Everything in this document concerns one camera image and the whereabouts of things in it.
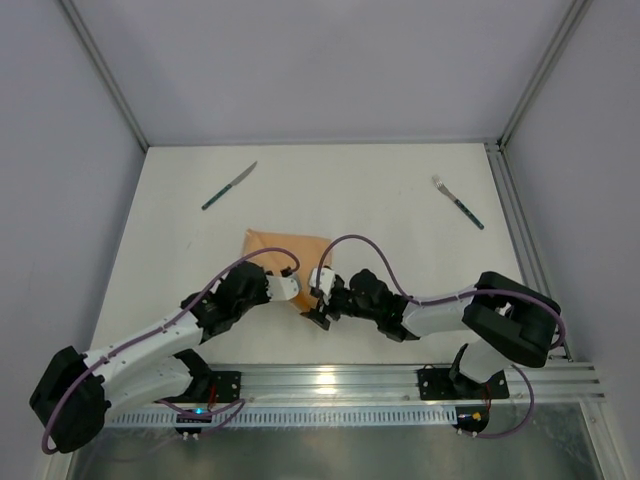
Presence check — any front aluminium rail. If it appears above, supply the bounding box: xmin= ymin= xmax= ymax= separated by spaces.
xmin=209 ymin=361 xmax=605 ymax=406

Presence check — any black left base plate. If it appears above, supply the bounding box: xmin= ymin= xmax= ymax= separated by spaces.
xmin=205 ymin=370 xmax=242 ymax=405

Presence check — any right controller board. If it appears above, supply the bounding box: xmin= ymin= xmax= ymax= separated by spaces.
xmin=453 ymin=408 xmax=490 ymax=438

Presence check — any right rear aluminium post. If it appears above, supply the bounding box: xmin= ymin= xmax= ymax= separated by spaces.
xmin=497 ymin=0 xmax=592 ymax=150

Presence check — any slotted cable duct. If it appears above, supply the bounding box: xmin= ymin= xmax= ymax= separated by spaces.
xmin=107 ymin=405 xmax=456 ymax=428

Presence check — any controller board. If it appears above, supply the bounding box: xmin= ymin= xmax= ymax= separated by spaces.
xmin=175 ymin=408 xmax=212 ymax=441
xmin=453 ymin=408 xmax=490 ymax=438

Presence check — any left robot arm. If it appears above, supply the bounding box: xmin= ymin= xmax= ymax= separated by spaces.
xmin=29 ymin=259 xmax=299 ymax=455

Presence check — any beige cloth napkin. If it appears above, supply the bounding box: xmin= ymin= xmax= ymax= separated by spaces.
xmin=242 ymin=229 xmax=331 ymax=312

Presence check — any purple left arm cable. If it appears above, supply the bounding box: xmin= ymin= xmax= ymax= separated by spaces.
xmin=40 ymin=246 xmax=301 ymax=464

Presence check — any left controller board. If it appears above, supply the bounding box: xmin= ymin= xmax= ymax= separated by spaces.
xmin=175 ymin=408 xmax=212 ymax=441

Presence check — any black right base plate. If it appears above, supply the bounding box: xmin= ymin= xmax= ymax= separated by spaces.
xmin=416 ymin=367 xmax=510 ymax=401

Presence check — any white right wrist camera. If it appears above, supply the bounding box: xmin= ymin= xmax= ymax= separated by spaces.
xmin=309 ymin=267 xmax=336 ymax=302

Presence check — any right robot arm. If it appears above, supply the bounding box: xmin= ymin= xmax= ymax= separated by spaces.
xmin=303 ymin=268 xmax=564 ymax=399

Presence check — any left rear aluminium post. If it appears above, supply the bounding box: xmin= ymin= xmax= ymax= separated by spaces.
xmin=56 ymin=0 xmax=150 ymax=153

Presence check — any green handled fork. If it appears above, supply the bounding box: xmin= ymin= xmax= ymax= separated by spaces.
xmin=432 ymin=175 xmax=485 ymax=230

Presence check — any green handled knife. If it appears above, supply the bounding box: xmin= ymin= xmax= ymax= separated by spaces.
xmin=201 ymin=161 xmax=258 ymax=211

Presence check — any aluminium post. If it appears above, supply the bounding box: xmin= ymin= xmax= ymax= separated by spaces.
xmin=56 ymin=0 xmax=150 ymax=153
xmin=497 ymin=0 xmax=592 ymax=150

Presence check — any aluminium frame rail right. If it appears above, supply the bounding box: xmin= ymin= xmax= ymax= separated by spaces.
xmin=482 ymin=141 xmax=574 ymax=361

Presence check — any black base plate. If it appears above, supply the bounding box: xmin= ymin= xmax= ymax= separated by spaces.
xmin=205 ymin=370 xmax=242 ymax=405
xmin=416 ymin=367 xmax=510 ymax=401

